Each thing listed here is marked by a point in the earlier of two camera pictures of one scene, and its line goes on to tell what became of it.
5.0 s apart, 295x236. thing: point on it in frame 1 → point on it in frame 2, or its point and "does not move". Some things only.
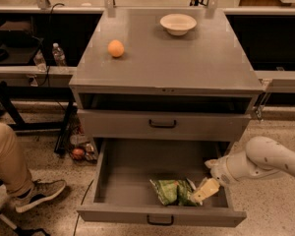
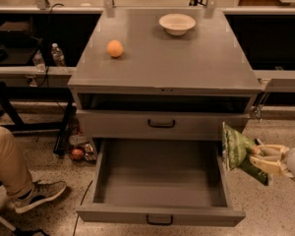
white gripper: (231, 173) → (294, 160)
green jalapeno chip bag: (175, 193) → (235, 154)
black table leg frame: (5, 93) does not move
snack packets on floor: (80, 140) does not move
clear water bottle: (58, 54) does not move
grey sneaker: (40, 191) does not move
